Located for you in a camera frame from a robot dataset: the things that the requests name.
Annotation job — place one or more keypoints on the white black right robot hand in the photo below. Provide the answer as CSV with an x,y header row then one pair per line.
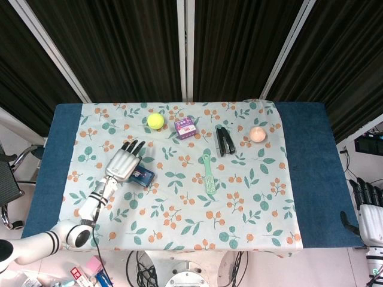
x,y
371,218

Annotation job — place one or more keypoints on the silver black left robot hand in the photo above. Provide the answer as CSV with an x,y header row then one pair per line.
x,y
122,164

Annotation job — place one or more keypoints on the blue cardboard glasses case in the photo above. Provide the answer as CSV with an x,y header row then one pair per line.
x,y
145,176

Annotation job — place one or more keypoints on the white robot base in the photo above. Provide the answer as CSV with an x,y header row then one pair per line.
x,y
185,269

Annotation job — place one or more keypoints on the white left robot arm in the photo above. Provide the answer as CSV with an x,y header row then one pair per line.
x,y
68,231

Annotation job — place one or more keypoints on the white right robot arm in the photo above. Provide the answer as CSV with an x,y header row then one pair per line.
x,y
375,266

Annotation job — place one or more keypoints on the yellow tennis ball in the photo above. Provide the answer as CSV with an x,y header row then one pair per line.
x,y
155,121

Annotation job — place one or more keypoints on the small purple cardboard box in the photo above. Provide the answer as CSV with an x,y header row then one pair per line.
x,y
185,129

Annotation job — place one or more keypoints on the black electronics unit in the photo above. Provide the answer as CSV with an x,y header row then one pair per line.
x,y
369,143

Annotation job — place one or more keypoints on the floral orange fruit tablecloth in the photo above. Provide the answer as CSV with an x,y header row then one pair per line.
x,y
191,215

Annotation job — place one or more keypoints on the green scrubbing brush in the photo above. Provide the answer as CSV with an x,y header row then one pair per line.
x,y
209,182

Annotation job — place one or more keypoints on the blue table cover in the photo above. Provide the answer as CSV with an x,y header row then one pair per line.
x,y
314,149

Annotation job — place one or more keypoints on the pink small box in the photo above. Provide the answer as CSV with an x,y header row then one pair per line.
x,y
93,264

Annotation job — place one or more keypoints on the black stapler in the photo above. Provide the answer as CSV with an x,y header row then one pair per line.
x,y
225,143

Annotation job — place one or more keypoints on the black mesh office chair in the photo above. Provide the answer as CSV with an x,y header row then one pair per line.
x,y
9,182

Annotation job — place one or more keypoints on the blue small packet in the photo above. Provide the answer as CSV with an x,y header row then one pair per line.
x,y
104,278

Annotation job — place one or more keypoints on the black pleated curtain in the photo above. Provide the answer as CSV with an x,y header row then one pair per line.
x,y
128,48

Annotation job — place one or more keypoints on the red white packet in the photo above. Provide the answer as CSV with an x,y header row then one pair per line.
x,y
79,276

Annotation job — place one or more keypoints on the peach coloured ball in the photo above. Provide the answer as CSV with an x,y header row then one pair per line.
x,y
258,134

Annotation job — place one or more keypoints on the white upright frame post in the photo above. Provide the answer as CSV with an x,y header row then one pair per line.
x,y
185,51

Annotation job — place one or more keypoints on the white slanted frame post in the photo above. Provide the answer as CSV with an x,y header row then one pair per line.
x,y
51,53
284,53

